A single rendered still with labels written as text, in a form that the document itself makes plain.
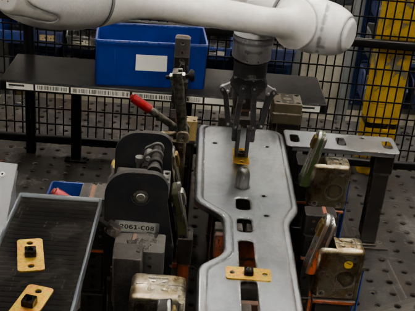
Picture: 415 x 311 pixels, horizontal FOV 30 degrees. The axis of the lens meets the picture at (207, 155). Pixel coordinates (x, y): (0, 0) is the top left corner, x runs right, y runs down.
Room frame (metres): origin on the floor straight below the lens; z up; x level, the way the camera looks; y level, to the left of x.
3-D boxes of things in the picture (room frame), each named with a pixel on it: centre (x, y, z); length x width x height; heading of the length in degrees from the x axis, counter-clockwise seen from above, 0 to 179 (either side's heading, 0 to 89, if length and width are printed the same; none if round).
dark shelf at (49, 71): (2.08, 0.14, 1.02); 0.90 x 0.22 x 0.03; 92
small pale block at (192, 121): (1.72, 0.05, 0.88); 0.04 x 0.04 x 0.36; 2
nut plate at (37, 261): (0.95, 0.25, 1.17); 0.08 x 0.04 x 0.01; 16
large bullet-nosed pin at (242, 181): (1.52, -0.08, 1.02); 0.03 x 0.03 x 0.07
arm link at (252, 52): (1.65, -0.08, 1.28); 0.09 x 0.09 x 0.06
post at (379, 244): (1.82, -0.45, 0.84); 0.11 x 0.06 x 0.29; 92
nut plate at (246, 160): (1.65, -0.08, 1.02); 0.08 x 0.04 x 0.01; 2
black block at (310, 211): (1.46, -0.26, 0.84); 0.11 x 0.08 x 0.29; 92
